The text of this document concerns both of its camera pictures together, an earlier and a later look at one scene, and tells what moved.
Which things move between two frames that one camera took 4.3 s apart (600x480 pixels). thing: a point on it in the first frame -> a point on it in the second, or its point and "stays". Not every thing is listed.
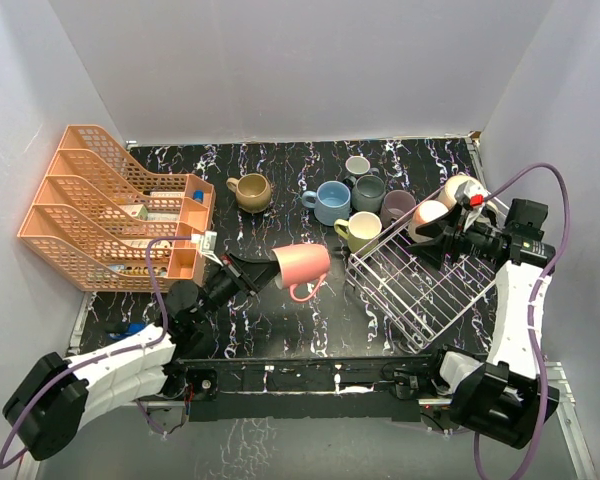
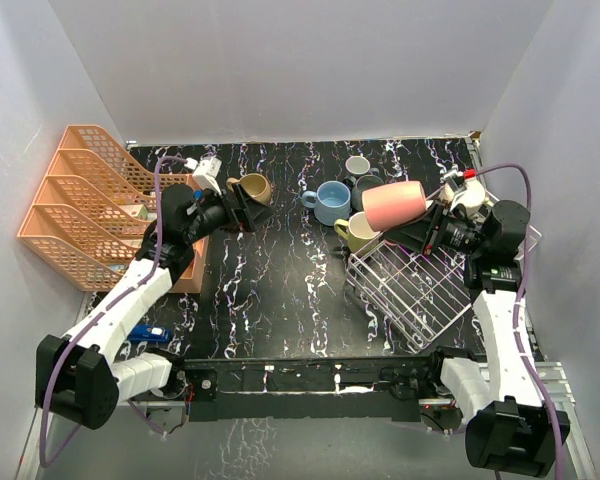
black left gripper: x=254 y=275 -> x=255 y=214
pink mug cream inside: x=301 y=264 -> x=388 y=204
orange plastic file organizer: x=95 y=215 stays
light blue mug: x=331 y=201 stays
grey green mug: x=368 y=193 stays
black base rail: x=306 y=390 stays
